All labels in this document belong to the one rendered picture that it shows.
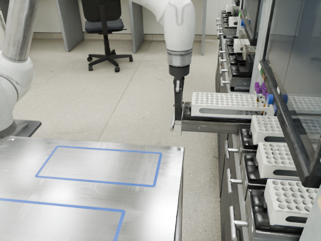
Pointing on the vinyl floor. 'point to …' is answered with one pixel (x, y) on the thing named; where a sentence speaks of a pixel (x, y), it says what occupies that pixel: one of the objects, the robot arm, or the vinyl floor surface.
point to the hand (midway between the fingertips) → (178, 112)
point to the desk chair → (103, 27)
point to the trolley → (90, 191)
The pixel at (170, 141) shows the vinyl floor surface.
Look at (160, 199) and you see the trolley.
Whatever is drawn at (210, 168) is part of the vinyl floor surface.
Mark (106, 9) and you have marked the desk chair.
